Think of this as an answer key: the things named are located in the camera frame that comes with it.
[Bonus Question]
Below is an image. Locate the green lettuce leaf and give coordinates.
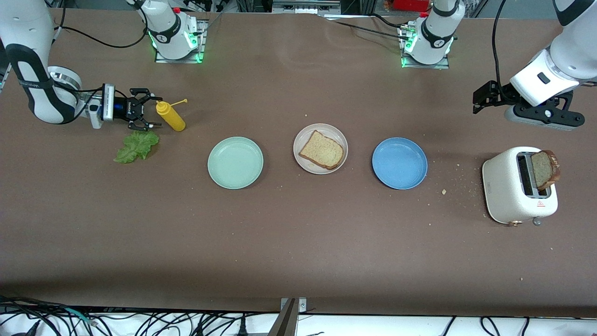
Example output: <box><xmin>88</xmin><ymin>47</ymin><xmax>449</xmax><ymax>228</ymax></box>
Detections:
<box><xmin>113</xmin><ymin>129</ymin><xmax>160</xmax><ymax>164</ymax></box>

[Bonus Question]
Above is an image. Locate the yellow mustard squeeze bottle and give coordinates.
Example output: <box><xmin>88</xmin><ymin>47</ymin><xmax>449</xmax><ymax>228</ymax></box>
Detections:
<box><xmin>155</xmin><ymin>98</ymin><xmax>188</xmax><ymax>132</ymax></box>

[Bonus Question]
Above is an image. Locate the brown bread slice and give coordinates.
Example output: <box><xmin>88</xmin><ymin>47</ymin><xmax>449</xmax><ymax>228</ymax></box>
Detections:
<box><xmin>531</xmin><ymin>149</ymin><xmax>562</xmax><ymax>190</ymax></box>
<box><xmin>298</xmin><ymin>130</ymin><xmax>345</xmax><ymax>170</ymax></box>

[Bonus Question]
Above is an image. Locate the mint green plate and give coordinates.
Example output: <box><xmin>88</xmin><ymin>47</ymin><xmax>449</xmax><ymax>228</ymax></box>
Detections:
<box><xmin>208</xmin><ymin>136</ymin><xmax>264</xmax><ymax>190</ymax></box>

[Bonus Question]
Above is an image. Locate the blue plate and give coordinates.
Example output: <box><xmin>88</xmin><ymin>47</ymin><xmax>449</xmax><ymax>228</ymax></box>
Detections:
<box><xmin>372</xmin><ymin>137</ymin><xmax>428</xmax><ymax>190</ymax></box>

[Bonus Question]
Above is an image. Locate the beige plate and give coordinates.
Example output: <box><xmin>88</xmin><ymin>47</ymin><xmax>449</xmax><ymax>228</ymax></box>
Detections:
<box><xmin>293</xmin><ymin>123</ymin><xmax>349</xmax><ymax>175</ymax></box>

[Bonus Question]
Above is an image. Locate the white toaster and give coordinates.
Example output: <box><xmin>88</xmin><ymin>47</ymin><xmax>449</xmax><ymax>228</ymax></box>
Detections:
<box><xmin>482</xmin><ymin>147</ymin><xmax>559</xmax><ymax>227</ymax></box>

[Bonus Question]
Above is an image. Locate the red background object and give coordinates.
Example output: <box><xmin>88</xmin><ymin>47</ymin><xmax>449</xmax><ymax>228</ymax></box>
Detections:
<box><xmin>391</xmin><ymin>0</ymin><xmax>430</xmax><ymax>12</ymax></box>

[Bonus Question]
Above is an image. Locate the silver background box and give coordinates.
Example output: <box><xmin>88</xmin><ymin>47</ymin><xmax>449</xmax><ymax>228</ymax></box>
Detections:
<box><xmin>272</xmin><ymin>0</ymin><xmax>341</xmax><ymax>14</ymax></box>

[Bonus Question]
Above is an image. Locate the grey metal strut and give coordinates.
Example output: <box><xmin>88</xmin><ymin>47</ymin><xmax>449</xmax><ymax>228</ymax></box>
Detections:
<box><xmin>267</xmin><ymin>299</ymin><xmax>299</xmax><ymax>336</ymax></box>

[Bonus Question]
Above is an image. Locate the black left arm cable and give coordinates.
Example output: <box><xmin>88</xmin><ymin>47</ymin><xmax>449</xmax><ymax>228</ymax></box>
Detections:
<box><xmin>492</xmin><ymin>0</ymin><xmax>508</xmax><ymax>90</ymax></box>

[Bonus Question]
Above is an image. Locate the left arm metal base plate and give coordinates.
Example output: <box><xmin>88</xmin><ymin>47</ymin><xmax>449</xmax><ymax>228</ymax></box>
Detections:
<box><xmin>399</xmin><ymin>26</ymin><xmax>451</xmax><ymax>70</ymax></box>

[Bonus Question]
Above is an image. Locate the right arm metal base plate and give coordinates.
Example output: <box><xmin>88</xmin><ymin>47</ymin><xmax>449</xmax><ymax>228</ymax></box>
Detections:
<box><xmin>154</xmin><ymin>19</ymin><xmax>206</xmax><ymax>64</ymax></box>

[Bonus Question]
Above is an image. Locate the black base cable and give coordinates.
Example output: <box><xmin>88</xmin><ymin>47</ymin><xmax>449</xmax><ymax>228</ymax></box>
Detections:
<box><xmin>326</xmin><ymin>19</ymin><xmax>407</xmax><ymax>41</ymax></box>
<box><xmin>370</xmin><ymin>13</ymin><xmax>412</xmax><ymax>29</ymax></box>

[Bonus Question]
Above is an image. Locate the teal floor cable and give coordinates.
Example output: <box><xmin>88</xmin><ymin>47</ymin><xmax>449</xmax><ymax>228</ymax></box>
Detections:
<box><xmin>64</xmin><ymin>307</ymin><xmax>97</xmax><ymax>326</ymax></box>

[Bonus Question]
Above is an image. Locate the black floor cable loop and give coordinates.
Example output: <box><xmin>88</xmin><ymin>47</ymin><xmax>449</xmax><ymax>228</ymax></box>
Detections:
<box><xmin>480</xmin><ymin>316</ymin><xmax>502</xmax><ymax>336</ymax></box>

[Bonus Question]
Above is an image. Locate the black floor cable tangle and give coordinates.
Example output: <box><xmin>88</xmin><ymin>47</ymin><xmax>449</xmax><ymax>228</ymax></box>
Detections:
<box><xmin>0</xmin><ymin>295</ymin><xmax>263</xmax><ymax>336</ymax></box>

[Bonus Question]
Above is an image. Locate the silver metal bracket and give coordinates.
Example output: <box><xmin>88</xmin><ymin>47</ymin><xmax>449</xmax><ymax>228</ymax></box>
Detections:
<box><xmin>280</xmin><ymin>297</ymin><xmax>307</xmax><ymax>313</ymax></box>

